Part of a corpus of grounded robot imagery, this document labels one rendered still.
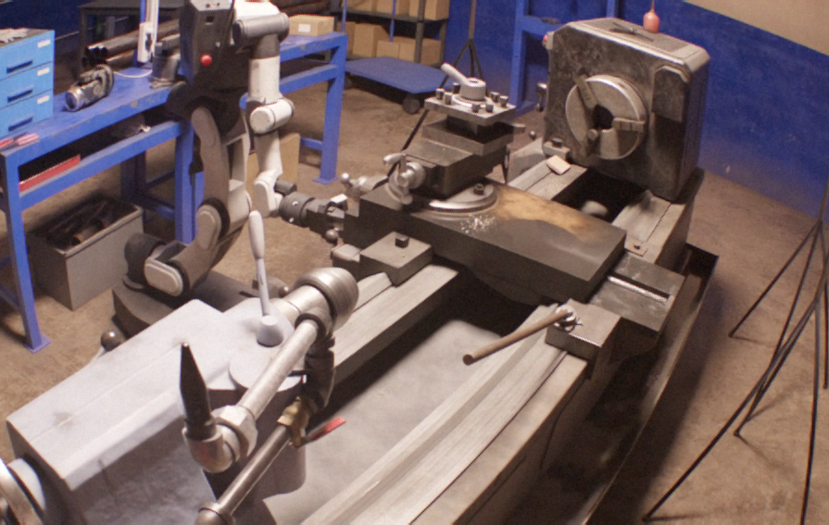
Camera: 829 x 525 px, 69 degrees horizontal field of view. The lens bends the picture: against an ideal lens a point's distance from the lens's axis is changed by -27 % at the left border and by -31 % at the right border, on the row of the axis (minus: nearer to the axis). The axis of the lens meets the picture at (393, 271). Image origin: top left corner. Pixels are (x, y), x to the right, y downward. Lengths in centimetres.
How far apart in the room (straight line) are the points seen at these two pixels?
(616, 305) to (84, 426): 121
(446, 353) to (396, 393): 18
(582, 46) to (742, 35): 331
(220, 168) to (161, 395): 169
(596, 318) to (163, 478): 104
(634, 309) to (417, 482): 68
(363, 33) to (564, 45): 410
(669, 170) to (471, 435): 133
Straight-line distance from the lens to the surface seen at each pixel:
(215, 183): 252
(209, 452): 60
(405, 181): 174
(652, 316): 168
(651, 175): 243
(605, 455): 200
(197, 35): 225
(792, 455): 298
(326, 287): 110
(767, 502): 270
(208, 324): 95
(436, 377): 163
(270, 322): 91
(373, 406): 154
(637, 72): 237
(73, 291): 321
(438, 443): 130
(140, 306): 289
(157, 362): 89
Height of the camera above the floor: 168
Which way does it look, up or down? 29 degrees down
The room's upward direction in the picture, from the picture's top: 5 degrees clockwise
